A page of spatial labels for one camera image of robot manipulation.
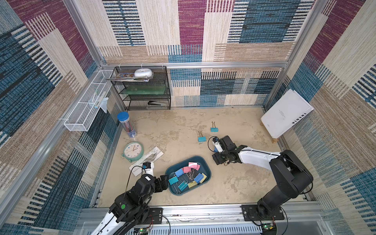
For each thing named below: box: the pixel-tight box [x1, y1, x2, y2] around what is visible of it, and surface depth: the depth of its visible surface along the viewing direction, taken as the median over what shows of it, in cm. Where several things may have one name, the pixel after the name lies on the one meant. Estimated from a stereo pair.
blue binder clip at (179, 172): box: [174, 167, 185, 178], surface depth 87 cm
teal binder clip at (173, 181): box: [167, 175, 181, 195], surface depth 85 cm
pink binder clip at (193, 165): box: [188, 162, 198, 169], surface depth 89 cm
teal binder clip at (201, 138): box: [197, 130, 208, 143], surface depth 104 cm
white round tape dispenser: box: [134, 68, 153, 79], surface depth 91 cm
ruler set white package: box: [129, 145, 165, 177], surface depth 96 cm
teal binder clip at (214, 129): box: [210, 121, 219, 133], surface depth 110 cm
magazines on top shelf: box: [105, 69, 154, 83], surface depth 89 cm
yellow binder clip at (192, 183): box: [188, 180, 198, 188], surface depth 84 cm
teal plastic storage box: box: [164, 155, 212, 196], surface depth 86 cm
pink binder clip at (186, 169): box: [182, 166, 192, 174], surface depth 88 cm
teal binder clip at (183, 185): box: [177, 181, 189, 192], surface depth 83 cm
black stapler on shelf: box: [146, 100, 167, 107], surface depth 113 cm
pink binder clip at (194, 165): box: [188, 162, 201, 171], surface depth 89 cm
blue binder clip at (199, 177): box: [193, 172, 204, 184], surface depth 84 cm
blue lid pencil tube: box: [117, 111, 138, 138], surface depth 96 cm
